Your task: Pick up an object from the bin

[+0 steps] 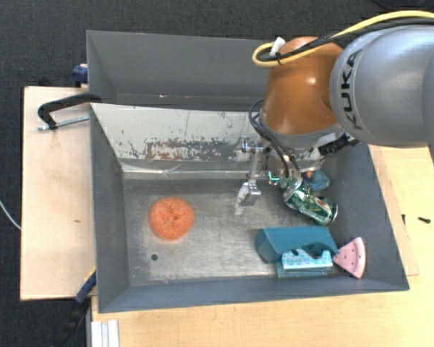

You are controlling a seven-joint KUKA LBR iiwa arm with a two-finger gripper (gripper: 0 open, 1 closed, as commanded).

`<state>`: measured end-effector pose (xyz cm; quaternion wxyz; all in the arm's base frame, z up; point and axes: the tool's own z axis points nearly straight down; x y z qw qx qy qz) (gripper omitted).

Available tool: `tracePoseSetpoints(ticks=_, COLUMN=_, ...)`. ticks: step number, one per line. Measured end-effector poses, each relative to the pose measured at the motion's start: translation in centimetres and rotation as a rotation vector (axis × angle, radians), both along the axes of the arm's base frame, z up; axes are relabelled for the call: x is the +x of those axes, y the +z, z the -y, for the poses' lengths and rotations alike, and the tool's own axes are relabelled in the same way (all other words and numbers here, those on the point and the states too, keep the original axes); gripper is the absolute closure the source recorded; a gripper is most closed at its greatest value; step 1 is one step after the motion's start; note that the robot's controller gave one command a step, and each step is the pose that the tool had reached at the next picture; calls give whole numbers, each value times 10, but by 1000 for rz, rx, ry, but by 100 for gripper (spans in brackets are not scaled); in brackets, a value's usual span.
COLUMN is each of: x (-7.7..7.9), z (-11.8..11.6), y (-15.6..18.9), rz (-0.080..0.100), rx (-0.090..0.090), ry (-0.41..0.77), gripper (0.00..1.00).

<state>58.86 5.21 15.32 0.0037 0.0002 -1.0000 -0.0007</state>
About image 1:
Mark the blue round toy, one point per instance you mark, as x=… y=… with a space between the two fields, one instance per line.
x=319 y=181

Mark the grey metal bin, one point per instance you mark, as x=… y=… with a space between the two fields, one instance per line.
x=209 y=259

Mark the pink triangular pad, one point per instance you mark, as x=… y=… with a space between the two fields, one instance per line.
x=352 y=259

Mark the small black screw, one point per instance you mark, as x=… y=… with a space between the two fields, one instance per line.
x=425 y=220

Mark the orange round scouring pad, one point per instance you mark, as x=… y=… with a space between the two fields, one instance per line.
x=171 y=218

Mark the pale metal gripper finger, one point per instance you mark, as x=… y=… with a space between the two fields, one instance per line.
x=243 y=146
x=246 y=197

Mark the crushed green drink can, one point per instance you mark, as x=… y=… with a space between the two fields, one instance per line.
x=311 y=206

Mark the black cylinder on white bracket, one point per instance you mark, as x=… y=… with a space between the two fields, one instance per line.
x=333 y=146

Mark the teal blue block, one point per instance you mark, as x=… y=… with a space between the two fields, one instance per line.
x=293 y=239

